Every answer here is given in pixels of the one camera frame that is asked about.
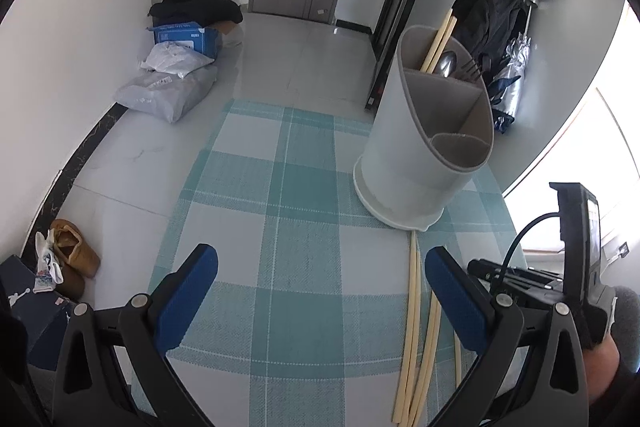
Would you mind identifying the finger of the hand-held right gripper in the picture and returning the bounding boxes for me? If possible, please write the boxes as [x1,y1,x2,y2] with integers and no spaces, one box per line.
[467,258,566,295]

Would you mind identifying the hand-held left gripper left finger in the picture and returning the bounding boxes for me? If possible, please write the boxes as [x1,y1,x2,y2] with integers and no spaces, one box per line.
[52,243,219,427]

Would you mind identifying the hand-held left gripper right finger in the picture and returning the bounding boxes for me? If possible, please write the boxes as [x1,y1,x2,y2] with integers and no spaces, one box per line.
[425,246,588,427]

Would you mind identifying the pale wooden chopstick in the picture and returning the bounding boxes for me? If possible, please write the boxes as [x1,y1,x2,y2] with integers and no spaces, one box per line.
[391,231,417,423]
[406,231,421,427]
[419,9,449,72]
[424,17,458,74]
[412,302,441,427]

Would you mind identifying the white utensil holder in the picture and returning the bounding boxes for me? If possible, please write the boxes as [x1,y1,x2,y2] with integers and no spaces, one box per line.
[352,24,496,230]

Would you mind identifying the metal fork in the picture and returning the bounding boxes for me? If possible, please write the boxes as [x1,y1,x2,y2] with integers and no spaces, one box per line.
[457,59,484,84]

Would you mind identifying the metal spoon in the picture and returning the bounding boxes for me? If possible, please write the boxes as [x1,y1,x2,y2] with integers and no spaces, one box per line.
[432,50,459,78]

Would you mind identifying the person's right forearm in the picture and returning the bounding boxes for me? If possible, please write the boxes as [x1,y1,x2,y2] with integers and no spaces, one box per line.
[585,286,640,408]

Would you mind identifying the bright window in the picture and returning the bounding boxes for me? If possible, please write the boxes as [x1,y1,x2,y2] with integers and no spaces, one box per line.
[502,0,640,258]

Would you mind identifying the teal plaid tablecloth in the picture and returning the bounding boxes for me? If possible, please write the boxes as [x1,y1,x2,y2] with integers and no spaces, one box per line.
[132,99,528,427]

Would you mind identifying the white sock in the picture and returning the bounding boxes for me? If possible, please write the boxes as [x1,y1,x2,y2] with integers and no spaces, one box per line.
[33,229,67,294]

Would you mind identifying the dark blue shoe box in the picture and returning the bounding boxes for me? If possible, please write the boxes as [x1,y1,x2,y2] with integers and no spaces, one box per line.
[0,256,78,370]

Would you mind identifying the silver folded umbrella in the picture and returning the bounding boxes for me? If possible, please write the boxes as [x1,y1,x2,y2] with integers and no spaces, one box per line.
[487,0,541,135]

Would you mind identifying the grey parcel bag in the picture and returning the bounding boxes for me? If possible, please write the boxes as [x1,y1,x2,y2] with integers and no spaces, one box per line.
[115,66,219,124]

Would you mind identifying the white plastic parcel bag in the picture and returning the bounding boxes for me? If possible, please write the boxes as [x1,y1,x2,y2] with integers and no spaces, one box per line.
[140,41,215,78]

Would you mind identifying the black backpack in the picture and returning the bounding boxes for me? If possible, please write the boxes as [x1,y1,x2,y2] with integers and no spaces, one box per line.
[450,0,531,80]

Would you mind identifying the blue cardboard box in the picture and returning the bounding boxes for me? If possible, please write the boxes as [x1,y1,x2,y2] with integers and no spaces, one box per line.
[151,22,222,58]

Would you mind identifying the brown cardboard box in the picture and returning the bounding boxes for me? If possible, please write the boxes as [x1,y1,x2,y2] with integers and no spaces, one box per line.
[212,19,245,48]

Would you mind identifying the black clothing pile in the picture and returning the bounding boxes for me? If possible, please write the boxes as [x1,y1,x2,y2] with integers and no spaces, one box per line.
[148,0,244,28]

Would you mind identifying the black cable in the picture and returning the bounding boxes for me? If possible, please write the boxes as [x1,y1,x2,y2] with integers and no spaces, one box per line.
[497,212,563,293]

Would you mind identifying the black door frame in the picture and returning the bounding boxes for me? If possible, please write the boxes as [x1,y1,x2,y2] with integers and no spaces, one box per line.
[364,0,453,112]

